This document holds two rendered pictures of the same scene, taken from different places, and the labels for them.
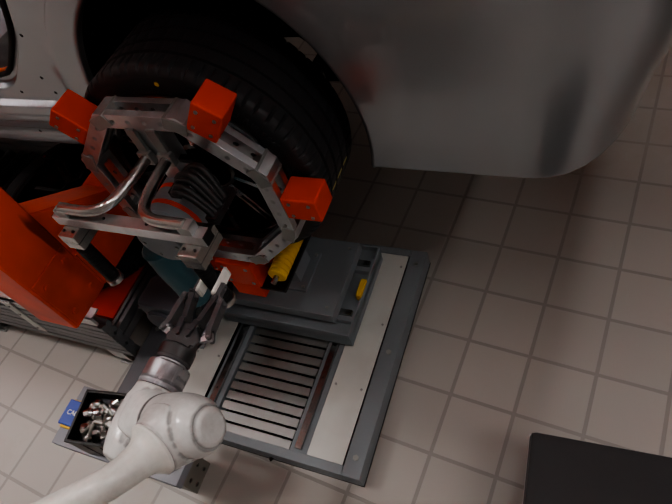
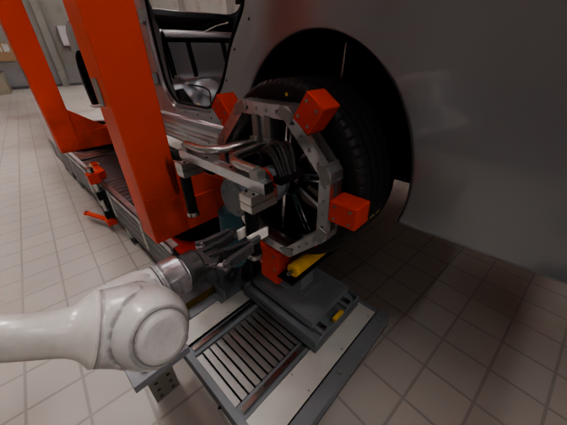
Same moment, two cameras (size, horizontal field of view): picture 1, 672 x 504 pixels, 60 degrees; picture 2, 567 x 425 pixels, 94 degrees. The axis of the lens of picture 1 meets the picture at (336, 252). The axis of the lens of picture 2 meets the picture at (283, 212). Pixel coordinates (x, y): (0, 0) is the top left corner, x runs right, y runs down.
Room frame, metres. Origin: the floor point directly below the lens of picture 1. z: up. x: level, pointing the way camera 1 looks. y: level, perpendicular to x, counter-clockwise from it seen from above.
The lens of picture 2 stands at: (0.27, 0.13, 1.24)
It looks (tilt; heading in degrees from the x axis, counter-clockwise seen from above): 31 degrees down; 6
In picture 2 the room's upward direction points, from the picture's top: 1 degrees counter-clockwise
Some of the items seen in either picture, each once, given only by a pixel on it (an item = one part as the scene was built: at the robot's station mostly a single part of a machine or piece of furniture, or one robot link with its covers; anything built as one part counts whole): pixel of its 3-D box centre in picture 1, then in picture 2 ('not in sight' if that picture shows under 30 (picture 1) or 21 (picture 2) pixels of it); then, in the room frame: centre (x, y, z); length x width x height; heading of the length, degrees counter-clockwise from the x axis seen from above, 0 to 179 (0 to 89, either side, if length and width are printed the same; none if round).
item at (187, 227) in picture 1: (168, 180); (261, 144); (0.97, 0.26, 1.03); 0.19 x 0.18 x 0.11; 142
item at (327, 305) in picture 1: (285, 254); (299, 267); (1.27, 0.16, 0.32); 0.40 x 0.30 x 0.28; 52
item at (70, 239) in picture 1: (81, 227); (191, 165); (1.08, 0.53, 0.93); 0.09 x 0.05 x 0.05; 142
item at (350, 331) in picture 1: (302, 284); (299, 294); (1.26, 0.16, 0.13); 0.50 x 0.36 x 0.10; 52
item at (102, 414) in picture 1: (118, 425); not in sight; (0.79, 0.70, 0.51); 0.20 x 0.14 x 0.13; 60
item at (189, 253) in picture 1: (200, 245); (258, 196); (0.87, 0.26, 0.93); 0.09 x 0.05 x 0.05; 142
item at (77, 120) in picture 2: not in sight; (105, 124); (2.72, 2.12, 0.69); 0.52 x 0.17 x 0.35; 142
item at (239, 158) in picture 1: (193, 189); (271, 181); (1.13, 0.26, 0.85); 0.54 x 0.07 x 0.54; 52
